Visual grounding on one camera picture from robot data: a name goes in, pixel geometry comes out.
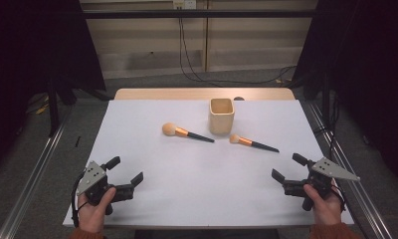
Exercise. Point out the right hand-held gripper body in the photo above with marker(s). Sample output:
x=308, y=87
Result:
x=319, y=181

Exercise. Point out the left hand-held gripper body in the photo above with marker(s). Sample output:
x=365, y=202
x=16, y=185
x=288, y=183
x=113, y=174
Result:
x=96, y=186

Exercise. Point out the small makeup brush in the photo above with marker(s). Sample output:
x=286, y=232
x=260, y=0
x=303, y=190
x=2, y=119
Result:
x=245, y=141

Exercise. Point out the large makeup brush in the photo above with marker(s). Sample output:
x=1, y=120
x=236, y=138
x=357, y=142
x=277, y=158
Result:
x=169, y=129

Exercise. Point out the beige square cup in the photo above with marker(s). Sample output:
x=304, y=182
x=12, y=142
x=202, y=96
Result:
x=222, y=124

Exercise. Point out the person's right hand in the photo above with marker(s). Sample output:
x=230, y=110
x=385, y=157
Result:
x=326, y=210

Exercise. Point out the person's left hand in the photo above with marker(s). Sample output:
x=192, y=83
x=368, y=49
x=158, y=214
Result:
x=92, y=217

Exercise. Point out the small black floor piece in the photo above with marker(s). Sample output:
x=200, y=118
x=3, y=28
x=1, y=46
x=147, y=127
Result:
x=77, y=141

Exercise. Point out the white table sheet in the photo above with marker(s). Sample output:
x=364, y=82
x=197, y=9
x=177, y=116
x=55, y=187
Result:
x=187, y=182

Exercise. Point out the black stand pole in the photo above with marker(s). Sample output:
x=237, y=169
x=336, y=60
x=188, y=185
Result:
x=53, y=113

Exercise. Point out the dark round cap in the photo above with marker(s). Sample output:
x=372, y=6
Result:
x=239, y=98

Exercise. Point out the yellow floor tape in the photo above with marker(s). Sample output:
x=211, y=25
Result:
x=41, y=109

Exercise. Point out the black curtain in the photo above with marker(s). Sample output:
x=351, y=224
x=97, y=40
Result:
x=369, y=66
x=28, y=49

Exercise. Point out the black horizontal crossbar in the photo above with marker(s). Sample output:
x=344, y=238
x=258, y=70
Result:
x=187, y=14

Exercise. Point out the metal floor rail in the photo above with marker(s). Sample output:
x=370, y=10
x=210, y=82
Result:
x=31, y=186
x=369, y=205

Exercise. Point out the tan vertical wall strip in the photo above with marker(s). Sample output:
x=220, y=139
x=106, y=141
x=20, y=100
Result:
x=206, y=40

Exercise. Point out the white wall socket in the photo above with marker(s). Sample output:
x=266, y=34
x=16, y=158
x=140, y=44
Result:
x=184, y=4

